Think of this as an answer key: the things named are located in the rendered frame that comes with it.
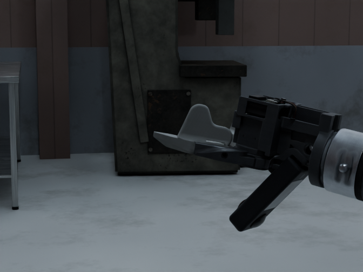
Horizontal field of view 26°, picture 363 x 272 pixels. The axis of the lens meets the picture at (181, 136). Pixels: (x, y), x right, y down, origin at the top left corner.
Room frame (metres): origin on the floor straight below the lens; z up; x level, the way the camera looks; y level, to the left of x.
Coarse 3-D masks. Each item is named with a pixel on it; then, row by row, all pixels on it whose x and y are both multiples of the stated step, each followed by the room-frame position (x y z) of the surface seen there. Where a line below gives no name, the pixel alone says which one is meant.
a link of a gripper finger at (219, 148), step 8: (200, 144) 0.91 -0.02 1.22; (208, 144) 0.91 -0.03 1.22; (200, 152) 0.91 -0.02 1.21; (208, 152) 0.91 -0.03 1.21; (216, 152) 0.90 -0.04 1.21; (224, 152) 0.90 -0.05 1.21; (232, 152) 0.90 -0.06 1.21; (240, 152) 0.90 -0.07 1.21; (224, 160) 0.90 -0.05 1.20; (232, 160) 0.90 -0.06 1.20; (240, 160) 0.90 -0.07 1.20; (248, 160) 0.90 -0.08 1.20
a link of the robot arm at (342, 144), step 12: (336, 132) 0.90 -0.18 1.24; (348, 132) 0.88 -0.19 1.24; (360, 132) 0.89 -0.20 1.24; (336, 144) 0.87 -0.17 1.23; (348, 144) 0.86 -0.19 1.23; (360, 144) 0.86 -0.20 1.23; (324, 156) 0.87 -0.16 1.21; (336, 156) 0.86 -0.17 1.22; (348, 156) 0.85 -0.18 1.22; (360, 156) 0.85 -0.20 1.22; (324, 168) 0.86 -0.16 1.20; (336, 168) 0.86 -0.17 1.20; (348, 168) 0.85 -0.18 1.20; (324, 180) 0.87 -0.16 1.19; (336, 180) 0.86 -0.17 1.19; (348, 180) 0.85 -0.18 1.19; (336, 192) 0.88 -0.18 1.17; (348, 192) 0.86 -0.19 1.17
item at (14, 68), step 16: (0, 64) 7.11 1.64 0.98; (16, 64) 7.11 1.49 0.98; (0, 80) 5.55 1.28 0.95; (16, 80) 5.57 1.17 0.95; (16, 96) 7.56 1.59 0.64; (16, 112) 7.56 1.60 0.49; (16, 128) 7.56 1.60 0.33; (0, 144) 7.05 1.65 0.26; (16, 144) 5.61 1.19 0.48; (0, 160) 6.22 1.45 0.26; (16, 160) 5.60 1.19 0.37; (0, 176) 5.61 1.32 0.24; (16, 176) 5.60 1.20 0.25; (16, 192) 5.60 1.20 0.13; (16, 208) 5.60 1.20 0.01
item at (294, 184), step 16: (288, 160) 0.90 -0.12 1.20; (272, 176) 0.91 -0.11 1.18; (288, 176) 0.90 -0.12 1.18; (304, 176) 0.92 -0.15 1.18; (256, 192) 0.92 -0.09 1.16; (272, 192) 0.91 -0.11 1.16; (288, 192) 0.93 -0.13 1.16; (240, 208) 0.93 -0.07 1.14; (256, 208) 0.92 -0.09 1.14; (272, 208) 0.94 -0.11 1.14; (240, 224) 0.93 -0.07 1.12; (256, 224) 0.93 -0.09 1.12
